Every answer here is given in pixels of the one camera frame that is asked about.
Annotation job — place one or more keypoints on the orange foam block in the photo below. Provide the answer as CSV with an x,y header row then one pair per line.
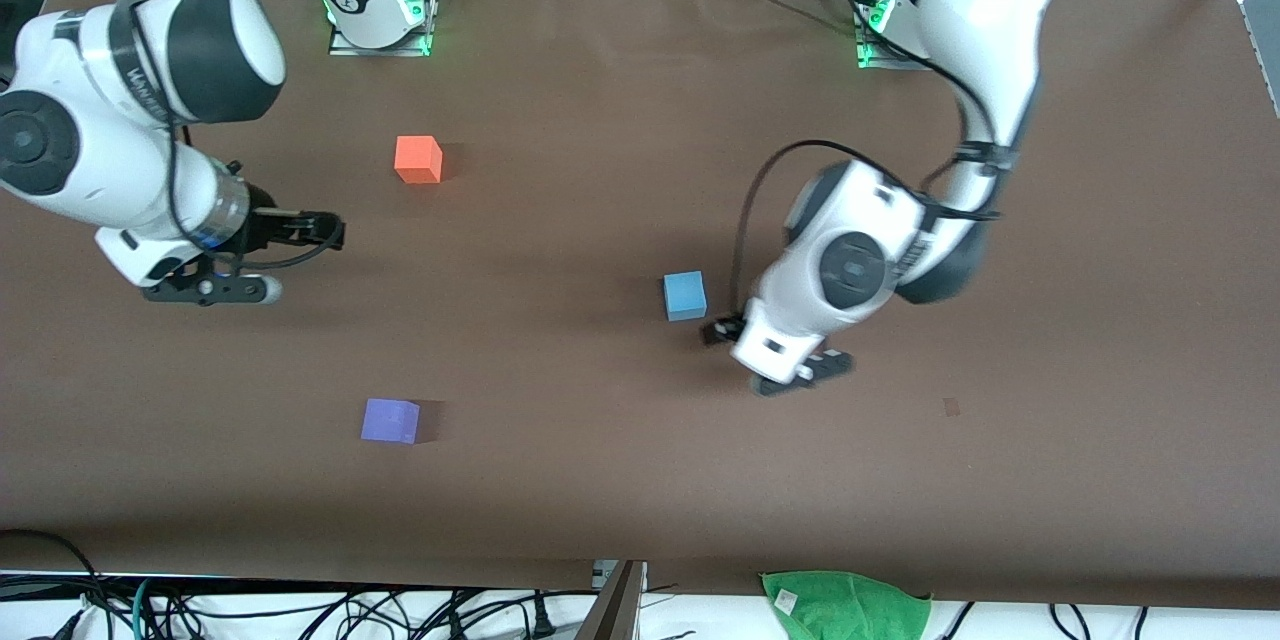
x,y
417,160

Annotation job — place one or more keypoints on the grey metal post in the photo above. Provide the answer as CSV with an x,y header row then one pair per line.
x,y
615,610

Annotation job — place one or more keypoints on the green cloth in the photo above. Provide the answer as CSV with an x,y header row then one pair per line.
x,y
845,605

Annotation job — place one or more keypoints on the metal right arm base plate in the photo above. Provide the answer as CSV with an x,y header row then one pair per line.
x,y
345,47

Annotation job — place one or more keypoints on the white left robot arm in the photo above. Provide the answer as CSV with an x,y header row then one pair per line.
x,y
990,0

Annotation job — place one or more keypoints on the blue foam block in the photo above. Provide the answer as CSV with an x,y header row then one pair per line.
x,y
685,295

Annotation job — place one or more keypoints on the purple foam block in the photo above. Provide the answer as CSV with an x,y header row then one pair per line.
x,y
390,420

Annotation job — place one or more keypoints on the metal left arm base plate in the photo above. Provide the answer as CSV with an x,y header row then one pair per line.
x,y
880,63

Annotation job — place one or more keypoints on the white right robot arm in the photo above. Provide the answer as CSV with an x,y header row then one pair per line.
x,y
90,170

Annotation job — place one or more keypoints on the brown table cover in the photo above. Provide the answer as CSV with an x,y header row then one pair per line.
x,y
560,480

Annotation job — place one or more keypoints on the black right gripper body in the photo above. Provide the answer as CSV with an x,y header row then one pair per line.
x,y
266,227

